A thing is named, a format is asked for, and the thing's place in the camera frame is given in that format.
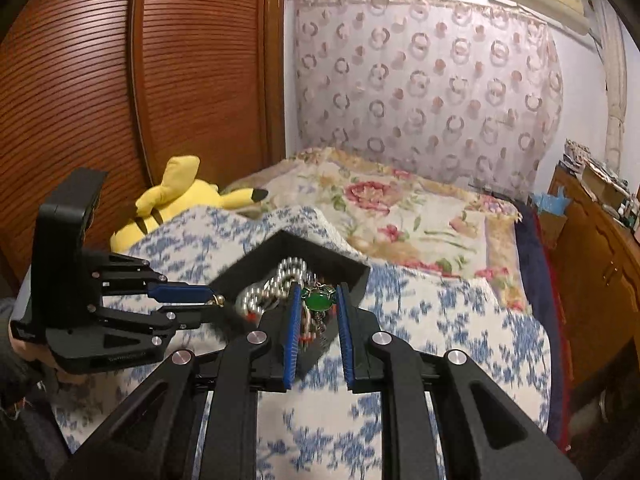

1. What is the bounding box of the wooden louvered wardrobe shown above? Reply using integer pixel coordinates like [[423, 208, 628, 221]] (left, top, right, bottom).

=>
[[1, 0, 285, 283]]

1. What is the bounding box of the ring patterned sheer curtain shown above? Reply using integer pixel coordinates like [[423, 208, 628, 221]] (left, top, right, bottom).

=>
[[293, 0, 563, 200]]

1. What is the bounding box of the green jade pendant necklace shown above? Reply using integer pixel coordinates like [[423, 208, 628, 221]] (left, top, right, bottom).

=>
[[299, 282, 340, 340]]

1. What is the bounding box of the wooden dresser cabinet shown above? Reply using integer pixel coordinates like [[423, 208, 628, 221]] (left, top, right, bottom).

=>
[[549, 167, 639, 388]]

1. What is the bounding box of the blue floral white cloth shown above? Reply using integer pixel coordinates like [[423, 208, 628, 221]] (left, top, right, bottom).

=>
[[49, 204, 554, 480]]

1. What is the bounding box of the floral bed quilt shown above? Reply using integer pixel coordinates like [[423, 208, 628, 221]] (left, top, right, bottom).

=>
[[228, 148, 533, 313]]

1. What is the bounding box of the person's left hand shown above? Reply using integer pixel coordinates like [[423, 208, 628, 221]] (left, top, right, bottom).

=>
[[9, 336, 88, 385]]

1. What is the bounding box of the black open jewelry box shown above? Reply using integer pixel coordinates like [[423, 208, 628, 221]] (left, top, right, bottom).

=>
[[210, 231, 370, 379]]

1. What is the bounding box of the blue tissue paper bag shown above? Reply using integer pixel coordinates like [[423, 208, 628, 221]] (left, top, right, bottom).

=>
[[532, 185, 572, 216]]

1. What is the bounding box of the yellow plush toy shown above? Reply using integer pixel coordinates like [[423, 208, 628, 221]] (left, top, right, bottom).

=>
[[110, 155, 268, 254]]

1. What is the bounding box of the white pearl necklace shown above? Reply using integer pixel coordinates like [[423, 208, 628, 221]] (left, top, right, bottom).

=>
[[233, 256, 321, 321]]

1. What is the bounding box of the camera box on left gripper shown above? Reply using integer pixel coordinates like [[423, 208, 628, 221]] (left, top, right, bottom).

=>
[[30, 167, 107, 313]]

